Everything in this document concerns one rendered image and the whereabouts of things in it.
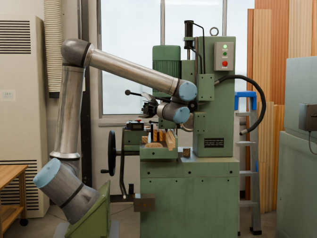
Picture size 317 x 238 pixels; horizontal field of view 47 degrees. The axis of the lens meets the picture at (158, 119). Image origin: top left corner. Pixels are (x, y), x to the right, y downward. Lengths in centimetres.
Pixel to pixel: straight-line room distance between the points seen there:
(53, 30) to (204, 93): 179
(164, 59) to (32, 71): 151
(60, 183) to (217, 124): 100
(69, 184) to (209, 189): 85
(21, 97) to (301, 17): 272
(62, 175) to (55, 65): 187
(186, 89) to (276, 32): 220
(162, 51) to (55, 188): 100
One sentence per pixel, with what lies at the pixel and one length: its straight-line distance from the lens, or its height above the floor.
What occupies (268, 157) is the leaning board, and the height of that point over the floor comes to 53.
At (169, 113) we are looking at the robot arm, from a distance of 187.
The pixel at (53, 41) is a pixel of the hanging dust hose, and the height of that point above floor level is 159.
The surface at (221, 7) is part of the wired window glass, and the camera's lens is 383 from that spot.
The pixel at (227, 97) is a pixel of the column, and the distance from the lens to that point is 221.
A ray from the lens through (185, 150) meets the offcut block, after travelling 227.
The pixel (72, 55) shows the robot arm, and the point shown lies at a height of 139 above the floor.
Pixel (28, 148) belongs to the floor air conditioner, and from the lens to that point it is 344.
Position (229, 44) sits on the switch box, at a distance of 215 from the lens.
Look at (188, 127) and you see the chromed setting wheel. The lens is 216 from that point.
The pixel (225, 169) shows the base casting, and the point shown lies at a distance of 216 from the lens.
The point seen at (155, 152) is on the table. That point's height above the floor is 88.
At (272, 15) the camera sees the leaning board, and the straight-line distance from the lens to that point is 380.
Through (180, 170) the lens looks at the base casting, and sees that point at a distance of 212.
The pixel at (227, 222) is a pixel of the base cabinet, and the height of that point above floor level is 44.
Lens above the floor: 130
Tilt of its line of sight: 7 degrees down
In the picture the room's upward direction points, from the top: straight up
